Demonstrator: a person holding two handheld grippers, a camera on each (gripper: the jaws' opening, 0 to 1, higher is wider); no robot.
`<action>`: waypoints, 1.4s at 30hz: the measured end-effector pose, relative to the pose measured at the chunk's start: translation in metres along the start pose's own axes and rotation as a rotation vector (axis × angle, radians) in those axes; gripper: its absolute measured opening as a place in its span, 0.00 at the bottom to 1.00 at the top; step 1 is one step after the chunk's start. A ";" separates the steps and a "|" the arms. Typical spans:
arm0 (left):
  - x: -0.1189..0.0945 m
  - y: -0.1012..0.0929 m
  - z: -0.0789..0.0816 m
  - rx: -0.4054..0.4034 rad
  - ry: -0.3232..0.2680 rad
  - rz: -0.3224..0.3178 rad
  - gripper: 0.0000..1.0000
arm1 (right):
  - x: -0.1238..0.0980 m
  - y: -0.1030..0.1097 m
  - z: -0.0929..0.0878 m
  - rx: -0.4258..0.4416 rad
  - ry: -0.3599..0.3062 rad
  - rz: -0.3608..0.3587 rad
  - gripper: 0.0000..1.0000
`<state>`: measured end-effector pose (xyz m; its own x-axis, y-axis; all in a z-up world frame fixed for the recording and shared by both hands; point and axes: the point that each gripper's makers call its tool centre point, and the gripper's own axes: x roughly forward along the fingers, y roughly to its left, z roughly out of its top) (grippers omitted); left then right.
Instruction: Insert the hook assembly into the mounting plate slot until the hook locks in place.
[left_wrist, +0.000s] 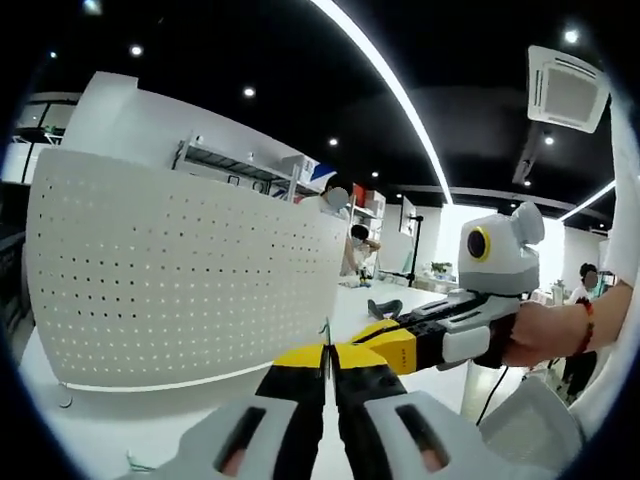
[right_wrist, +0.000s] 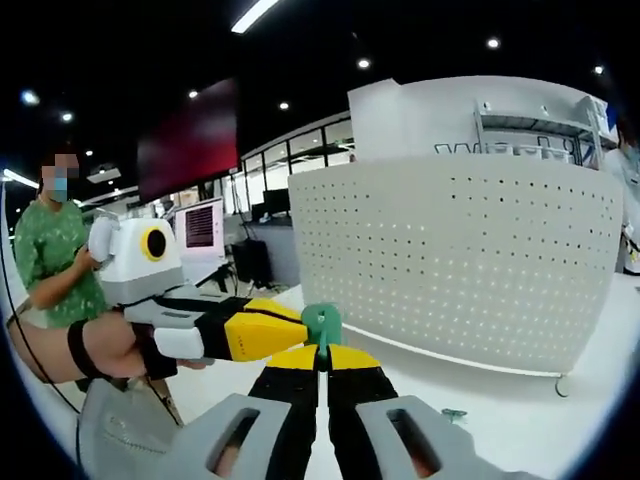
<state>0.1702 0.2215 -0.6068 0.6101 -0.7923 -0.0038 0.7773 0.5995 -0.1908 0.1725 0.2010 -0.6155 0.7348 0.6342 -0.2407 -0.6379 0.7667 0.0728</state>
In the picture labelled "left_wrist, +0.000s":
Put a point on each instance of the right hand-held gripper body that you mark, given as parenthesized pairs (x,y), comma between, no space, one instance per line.
(505,260)

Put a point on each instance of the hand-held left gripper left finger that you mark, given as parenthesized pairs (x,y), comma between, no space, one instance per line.
(290,390)

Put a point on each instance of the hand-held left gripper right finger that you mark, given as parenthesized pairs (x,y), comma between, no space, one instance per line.
(370,390)

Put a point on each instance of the white perforated mounting plate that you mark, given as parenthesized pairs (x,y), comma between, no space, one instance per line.
(175,275)

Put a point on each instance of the person's right hand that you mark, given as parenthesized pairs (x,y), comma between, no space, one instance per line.
(540,330)

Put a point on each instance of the small green potted plant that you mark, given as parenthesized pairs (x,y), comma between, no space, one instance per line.
(440,267)

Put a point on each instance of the black curved plastic part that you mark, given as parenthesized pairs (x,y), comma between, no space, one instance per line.
(385,306)

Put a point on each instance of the black stand with white panel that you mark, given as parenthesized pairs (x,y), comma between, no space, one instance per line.
(407,217)

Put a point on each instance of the person's white shirt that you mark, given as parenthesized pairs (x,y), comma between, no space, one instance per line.
(625,225)

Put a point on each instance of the metal shelf with boxes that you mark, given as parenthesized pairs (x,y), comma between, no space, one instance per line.
(367,205)

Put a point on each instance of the white mesh office chair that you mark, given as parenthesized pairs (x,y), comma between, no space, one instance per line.
(530,415)

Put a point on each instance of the ceiling air conditioner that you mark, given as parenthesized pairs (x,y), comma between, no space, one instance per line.
(567,90)

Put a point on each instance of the long ceiling light strip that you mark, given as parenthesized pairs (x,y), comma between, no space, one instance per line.
(400,96)

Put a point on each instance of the grey metal shelf rack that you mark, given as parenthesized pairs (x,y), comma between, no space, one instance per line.
(235,167)

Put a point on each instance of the group of ceiling spotlights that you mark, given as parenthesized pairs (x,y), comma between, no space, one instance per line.
(248,92)

